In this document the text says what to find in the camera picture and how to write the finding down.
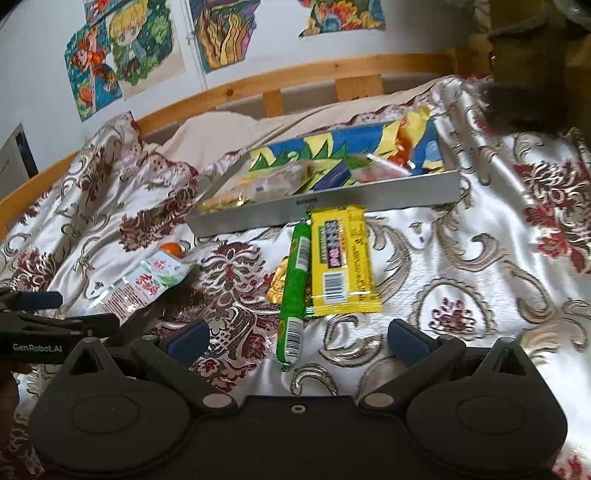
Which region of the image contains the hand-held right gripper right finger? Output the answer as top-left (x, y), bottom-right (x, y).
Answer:
top-left (358, 318), bottom-right (525, 412)

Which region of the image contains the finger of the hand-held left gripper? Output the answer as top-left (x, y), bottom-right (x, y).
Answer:
top-left (0, 290), bottom-right (64, 314)
top-left (0, 313), bottom-right (121, 342)

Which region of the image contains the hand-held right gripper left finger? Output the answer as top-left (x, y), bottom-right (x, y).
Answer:
top-left (68, 318), bottom-right (235, 412)

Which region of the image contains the white pink snack packet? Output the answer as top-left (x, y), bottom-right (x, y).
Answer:
top-left (89, 255), bottom-right (198, 322)

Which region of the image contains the yellow snack packet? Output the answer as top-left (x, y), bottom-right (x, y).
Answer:
top-left (308, 205), bottom-right (383, 316)

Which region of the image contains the small golden snack packet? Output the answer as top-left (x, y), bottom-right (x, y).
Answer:
top-left (266, 257), bottom-right (290, 304)

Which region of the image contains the green sausage stick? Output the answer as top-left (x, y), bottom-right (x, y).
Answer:
top-left (276, 220), bottom-right (313, 373)

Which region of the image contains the grey tray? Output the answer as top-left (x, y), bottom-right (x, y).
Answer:
top-left (187, 117), bottom-right (461, 239)

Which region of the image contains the orange snack packet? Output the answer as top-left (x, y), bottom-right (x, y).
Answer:
top-left (351, 157), bottom-right (413, 184)

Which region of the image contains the blue white powder sachet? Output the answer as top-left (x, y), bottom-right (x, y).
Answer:
top-left (313, 164), bottom-right (357, 191)

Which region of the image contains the brown bar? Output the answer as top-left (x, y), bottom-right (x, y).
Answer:
top-left (233, 161), bottom-right (315, 199)

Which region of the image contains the grey door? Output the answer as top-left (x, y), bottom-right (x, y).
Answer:
top-left (0, 122), bottom-right (40, 186)

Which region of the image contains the cream pillow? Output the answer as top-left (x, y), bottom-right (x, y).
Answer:
top-left (161, 76), bottom-right (445, 163)

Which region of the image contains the brown coat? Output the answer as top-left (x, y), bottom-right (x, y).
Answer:
top-left (479, 0), bottom-right (583, 136)

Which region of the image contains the blue orange figure wall poster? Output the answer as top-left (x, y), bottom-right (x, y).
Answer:
top-left (64, 23), bottom-right (123, 123)

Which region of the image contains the white wall pipe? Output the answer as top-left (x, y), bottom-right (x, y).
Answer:
top-left (184, 0), bottom-right (210, 90)

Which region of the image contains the blonde figure wall poster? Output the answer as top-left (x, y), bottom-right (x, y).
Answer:
top-left (108, 0), bottom-right (187, 100)

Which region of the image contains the wooden bed frame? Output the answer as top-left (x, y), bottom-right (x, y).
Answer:
top-left (0, 46), bottom-right (491, 241)

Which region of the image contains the blue swirl wall poster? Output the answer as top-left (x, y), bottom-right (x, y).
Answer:
top-left (187, 0), bottom-right (260, 73)

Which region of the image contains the landscape wall poster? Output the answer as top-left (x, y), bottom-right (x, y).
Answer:
top-left (297, 0), bottom-right (387, 38)

